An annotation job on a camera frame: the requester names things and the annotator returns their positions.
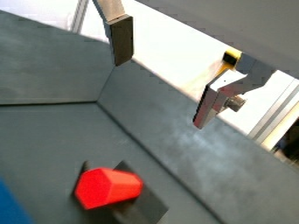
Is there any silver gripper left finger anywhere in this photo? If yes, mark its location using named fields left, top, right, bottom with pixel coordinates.
left=92, top=0, right=135, bottom=66

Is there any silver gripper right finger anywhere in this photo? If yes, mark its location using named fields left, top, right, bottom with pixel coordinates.
left=192, top=50, right=276, bottom=129

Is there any red hexagonal prism peg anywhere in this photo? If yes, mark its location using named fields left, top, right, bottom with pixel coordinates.
left=75, top=168, right=144, bottom=209

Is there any blue foam shape-sorting block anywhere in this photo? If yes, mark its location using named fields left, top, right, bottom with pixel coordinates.
left=0, top=178, right=33, bottom=224

